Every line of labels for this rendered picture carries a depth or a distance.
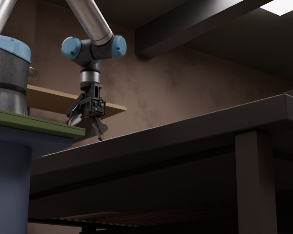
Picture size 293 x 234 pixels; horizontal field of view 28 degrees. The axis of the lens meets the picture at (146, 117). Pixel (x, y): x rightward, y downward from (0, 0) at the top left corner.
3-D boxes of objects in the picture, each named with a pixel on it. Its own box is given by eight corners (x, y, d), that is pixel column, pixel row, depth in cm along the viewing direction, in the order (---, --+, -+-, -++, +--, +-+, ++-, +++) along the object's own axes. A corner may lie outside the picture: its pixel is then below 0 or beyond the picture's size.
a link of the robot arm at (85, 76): (76, 74, 213) (93, 80, 218) (75, 87, 212) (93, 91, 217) (88, 69, 208) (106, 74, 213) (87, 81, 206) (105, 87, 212)
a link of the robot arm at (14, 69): (7, 80, 139) (14, 27, 142) (-37, 84, 144) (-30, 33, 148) (36, 94, 149) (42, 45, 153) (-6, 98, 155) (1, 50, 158)
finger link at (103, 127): (110, 140, 208) (99, 117, 207) (100, 143, 213) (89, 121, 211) (116, 137, 211) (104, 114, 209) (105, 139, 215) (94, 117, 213)
